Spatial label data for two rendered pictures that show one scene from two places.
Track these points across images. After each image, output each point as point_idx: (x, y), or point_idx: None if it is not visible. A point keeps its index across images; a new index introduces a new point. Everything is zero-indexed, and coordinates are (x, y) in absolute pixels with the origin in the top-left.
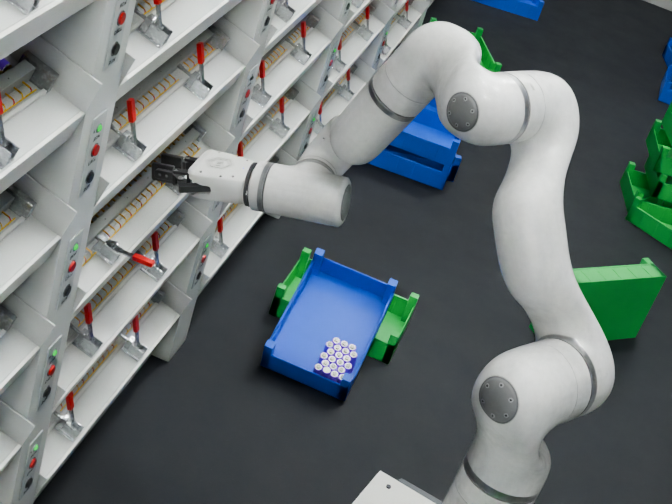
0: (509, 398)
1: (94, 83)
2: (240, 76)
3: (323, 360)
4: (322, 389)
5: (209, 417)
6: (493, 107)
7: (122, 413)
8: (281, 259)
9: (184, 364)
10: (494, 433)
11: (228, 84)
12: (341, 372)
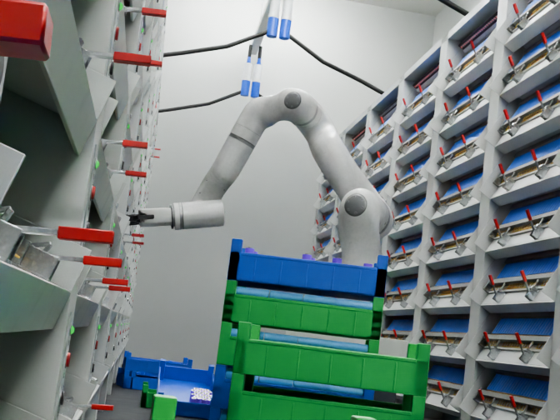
0: (361, 198)
1: (147, 73)
2: (131, 203)
3: (194, 395)
4: (197, 415)
5: (147, 419)
6: (305, 94)
7: (97, 417)
8: (127, 400)
9: (112, 412)
10: (357, 227)
11: (132, 197)
12: (207, 398)
